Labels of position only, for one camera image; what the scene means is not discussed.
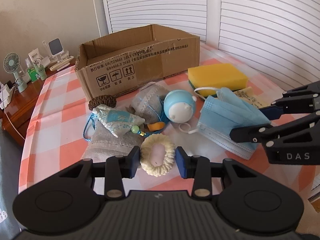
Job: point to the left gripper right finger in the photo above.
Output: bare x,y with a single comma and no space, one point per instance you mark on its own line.
197,168

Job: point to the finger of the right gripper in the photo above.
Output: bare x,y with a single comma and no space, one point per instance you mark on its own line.
262,133
301,100

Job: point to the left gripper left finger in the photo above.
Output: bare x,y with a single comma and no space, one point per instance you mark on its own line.
117,168

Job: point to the blue face mask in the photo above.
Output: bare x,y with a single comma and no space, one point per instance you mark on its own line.
220,114

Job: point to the blue patterned sachet pouch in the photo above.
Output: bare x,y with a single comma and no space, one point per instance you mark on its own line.
117,122

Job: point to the blue white round plush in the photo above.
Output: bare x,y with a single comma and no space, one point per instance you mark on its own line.
179,106

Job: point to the grey sachet bag with lace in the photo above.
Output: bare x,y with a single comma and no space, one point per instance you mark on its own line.
148,102

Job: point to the yellow green sponge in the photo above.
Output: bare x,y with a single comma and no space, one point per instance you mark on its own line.
218,76

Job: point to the yellow microfiber cloth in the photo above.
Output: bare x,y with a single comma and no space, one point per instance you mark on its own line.
248,95

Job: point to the small orange cylinder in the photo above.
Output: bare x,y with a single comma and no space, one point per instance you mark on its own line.
156,126

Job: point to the orange white checkered tablecloth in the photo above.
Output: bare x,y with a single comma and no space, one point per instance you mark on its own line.
54,137

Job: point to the white louvered wardrobe door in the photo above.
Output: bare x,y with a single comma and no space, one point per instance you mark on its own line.
279,38

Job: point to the brown cardboard box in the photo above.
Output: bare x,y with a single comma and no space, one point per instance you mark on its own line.
121,62

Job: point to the blue grey pillow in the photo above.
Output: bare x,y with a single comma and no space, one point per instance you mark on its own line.
11,154

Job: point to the wooden nightstand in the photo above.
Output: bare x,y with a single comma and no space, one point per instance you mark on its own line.
18,113

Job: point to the white remote control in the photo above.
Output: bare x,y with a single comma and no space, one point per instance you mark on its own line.
59,65

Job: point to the green bottle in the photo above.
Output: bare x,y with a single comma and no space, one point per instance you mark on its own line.
32,73

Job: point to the white power strip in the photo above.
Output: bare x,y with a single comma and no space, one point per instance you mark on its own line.
6,95

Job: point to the phone on white stand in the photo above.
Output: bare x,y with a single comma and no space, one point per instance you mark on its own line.
56,49

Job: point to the white tube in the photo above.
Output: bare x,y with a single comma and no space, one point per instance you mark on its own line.
34,55

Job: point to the green desk fan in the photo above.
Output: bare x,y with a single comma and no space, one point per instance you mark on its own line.
11,65

